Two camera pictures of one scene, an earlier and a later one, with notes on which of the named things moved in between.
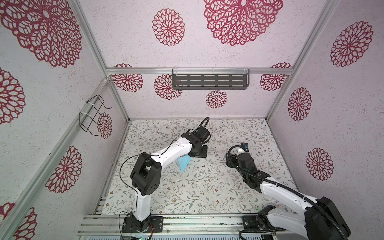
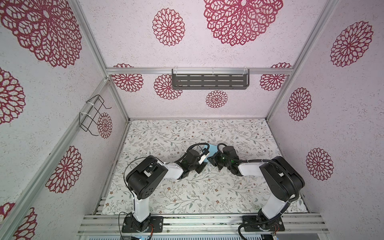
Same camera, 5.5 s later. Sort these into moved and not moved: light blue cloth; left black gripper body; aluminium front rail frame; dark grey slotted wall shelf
Moved: left black gripper body; light blue cloth
Not moved: aluminium front rail frame; dark grey slotted wall shelf
